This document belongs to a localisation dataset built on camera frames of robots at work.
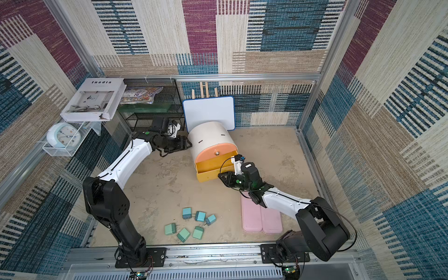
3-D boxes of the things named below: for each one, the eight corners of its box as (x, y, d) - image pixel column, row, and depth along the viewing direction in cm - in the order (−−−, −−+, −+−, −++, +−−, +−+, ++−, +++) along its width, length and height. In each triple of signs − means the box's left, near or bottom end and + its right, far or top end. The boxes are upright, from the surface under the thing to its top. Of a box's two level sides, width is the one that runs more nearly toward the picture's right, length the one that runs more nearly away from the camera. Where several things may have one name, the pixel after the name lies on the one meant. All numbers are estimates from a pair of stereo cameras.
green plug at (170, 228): (166, 235, 81) (164, 234, 79) (166, 226, 84) (164, 224, 82) (176, 233, 82) (175, 231, 80) (176, 223, 84) (175, 222, 82)
